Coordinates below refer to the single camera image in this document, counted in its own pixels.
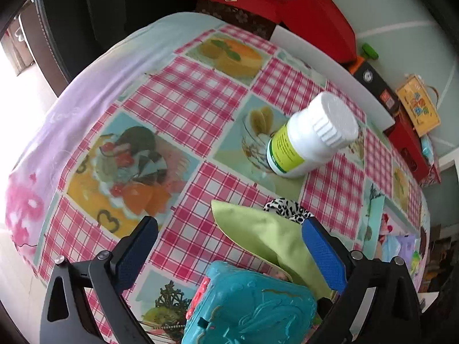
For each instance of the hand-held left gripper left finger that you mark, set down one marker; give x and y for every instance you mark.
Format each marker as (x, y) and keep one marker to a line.
(138, 254)

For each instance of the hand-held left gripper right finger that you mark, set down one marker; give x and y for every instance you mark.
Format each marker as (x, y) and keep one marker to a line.
(324, 258)

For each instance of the green fabric pouch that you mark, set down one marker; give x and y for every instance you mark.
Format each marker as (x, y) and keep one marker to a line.
(272, 236)

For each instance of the teal-edged white tray box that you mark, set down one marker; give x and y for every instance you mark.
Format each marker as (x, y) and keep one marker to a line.
(374, 218)

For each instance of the small plush doll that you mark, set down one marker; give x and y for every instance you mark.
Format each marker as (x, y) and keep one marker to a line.
(389, 222)

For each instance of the purple cartoon pouch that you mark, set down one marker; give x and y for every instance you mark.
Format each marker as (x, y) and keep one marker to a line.
(407, 245)

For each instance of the teal plastic toy case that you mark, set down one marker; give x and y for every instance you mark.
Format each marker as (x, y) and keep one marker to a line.
(251, 304)

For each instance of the leopard print scrunchie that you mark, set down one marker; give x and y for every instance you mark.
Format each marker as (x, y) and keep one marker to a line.
(287, 206)

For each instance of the white pill bottle green label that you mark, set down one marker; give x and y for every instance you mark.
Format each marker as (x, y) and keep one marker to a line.
(304, 143)

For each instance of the red carton box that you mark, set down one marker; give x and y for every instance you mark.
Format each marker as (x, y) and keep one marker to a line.
(405, 139)

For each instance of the light blue packet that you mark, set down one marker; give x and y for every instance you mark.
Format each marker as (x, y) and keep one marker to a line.
(427, 148)

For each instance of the pink checkered printed tablecloth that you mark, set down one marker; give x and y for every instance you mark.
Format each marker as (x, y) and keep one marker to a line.
(200, 114)

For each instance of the yellow picture box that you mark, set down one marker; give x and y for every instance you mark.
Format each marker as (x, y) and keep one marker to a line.
(417, 104)

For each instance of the black box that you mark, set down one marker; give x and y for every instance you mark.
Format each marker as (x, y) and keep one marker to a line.
(373, 80)

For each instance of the orange box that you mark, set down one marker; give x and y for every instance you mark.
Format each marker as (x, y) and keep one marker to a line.
(355, 65)

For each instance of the white board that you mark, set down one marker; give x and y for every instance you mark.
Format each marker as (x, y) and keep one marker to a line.
(322, 61)

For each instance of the black office chair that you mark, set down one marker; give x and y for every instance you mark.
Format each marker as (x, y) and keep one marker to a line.
(68, 25)

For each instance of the brown floral box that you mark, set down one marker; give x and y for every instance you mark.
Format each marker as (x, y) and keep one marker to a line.
(240, 18)

